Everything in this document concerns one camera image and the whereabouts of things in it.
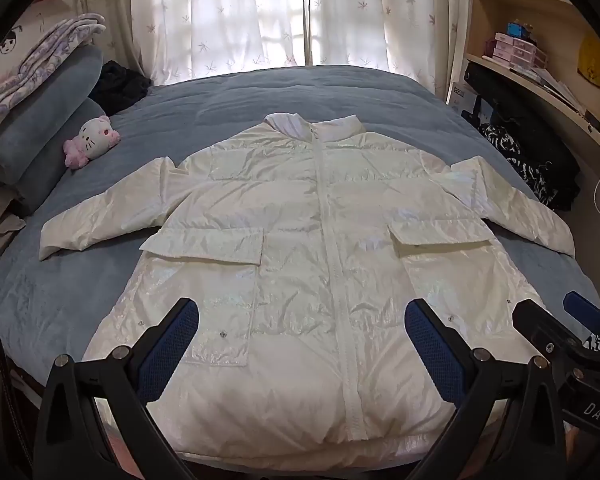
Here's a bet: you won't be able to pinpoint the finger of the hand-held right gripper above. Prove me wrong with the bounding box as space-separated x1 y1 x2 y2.
563 291 600 335
511 299 588 377

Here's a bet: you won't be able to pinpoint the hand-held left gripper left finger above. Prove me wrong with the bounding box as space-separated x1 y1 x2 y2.
32 297 200 480

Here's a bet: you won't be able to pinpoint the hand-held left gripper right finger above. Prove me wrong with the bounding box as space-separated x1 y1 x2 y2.
404 298 566 480

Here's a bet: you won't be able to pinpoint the white shiny padded jacket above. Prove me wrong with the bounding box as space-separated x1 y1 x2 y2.
39 113 576 461

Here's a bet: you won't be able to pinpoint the black clothes pile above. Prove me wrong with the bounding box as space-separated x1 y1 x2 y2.
87 60 153 116

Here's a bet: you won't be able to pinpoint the black white patterned cloth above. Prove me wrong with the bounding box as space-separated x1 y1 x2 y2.
480 124 562 207

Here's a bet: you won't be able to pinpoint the black bag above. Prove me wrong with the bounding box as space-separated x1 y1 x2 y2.
462 60 582 212

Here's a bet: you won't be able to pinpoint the stack of papers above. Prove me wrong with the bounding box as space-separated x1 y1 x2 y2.
530 67 589 112

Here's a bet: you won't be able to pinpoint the pink white cat plush toy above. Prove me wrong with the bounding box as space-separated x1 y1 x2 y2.
63 115 121 170

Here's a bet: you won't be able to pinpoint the white cardboard box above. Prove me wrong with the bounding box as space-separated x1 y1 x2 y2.
449 81 482 122

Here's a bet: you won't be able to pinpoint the yellow cloth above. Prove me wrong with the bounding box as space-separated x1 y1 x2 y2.
578 34 600 92

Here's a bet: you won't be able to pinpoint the pink storage drawer box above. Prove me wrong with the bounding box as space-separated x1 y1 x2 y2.
492 32 549 69

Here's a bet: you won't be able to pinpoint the stacked blue-grey pillows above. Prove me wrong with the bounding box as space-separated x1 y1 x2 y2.
0 46 108 211

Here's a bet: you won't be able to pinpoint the blue plush bed blanket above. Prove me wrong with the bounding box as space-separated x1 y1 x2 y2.
0 64 600 467

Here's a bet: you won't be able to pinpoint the wooden shelf unit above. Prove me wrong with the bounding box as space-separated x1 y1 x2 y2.
460 0 600 191

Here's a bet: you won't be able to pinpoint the folded floral blanket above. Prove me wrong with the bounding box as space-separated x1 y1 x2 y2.
0 14 107 133

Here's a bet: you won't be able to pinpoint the white leaf-print curtain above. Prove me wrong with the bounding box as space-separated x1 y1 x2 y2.
305 0 473 96
72 0 311 86

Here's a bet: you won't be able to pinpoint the cartoon face wall sticker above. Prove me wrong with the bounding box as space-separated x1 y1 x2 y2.
0 27 21 55

